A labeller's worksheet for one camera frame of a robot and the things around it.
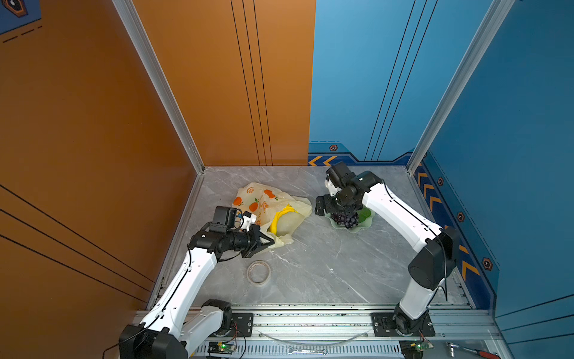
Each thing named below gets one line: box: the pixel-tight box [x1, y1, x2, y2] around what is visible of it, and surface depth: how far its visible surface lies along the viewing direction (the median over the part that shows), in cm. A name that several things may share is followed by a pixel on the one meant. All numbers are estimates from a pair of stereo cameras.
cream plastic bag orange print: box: [232, 182, 313, 248], surface depth 98 cm
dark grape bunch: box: [330, 212, 360, 229], surface depth 96 cm
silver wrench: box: [287, 347, 329, 357], surface depth 71 cm
